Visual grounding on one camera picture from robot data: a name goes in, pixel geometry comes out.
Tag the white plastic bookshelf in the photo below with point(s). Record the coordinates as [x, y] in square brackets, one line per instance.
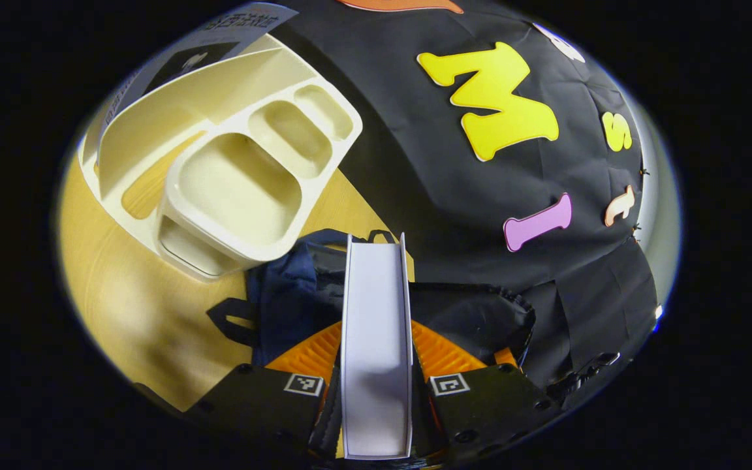
[239, 189]

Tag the blue schoolbag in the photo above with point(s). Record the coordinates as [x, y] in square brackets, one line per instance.
[284, 307]

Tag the white cover book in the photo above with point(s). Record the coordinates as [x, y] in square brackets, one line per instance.
[376, 339]

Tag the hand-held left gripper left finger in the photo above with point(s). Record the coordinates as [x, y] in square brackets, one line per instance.
[252, 405]

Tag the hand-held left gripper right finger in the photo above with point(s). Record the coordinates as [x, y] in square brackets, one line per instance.
[493, 405]

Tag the black backdrop cloth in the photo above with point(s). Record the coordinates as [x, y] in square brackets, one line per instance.
[448, 196]

